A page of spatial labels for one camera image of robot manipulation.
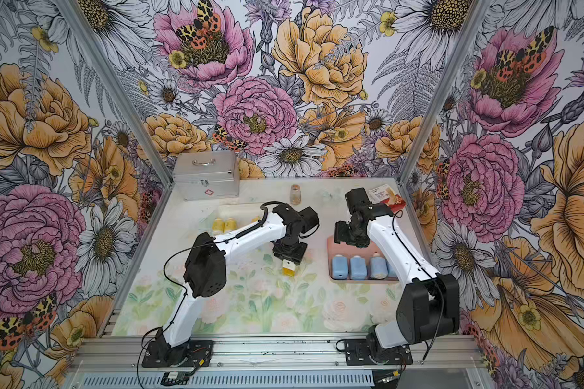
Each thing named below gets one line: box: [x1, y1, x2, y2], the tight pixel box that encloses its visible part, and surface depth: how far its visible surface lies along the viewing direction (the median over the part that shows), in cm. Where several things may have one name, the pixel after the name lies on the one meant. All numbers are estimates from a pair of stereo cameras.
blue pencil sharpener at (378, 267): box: [369, 252, 388, 280], surface depth 86 cm
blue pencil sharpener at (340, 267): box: [331, 254, 348, 280], surface depth 87 cm
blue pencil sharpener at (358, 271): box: [350, 255, 368, 281], surface depth 87 cm
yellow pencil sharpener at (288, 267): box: [281, 259, 297, 277], surface depth 87 cm
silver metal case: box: [172, 150, 241, 201], surface depth 113 cm
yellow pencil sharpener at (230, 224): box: [226, 217, 237, 231], surface depth 98 cm
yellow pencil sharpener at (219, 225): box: [212, 218, 227, 234], surface depth 98 cm
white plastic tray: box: [197, 202, 265, 238], surface depth 111 cm
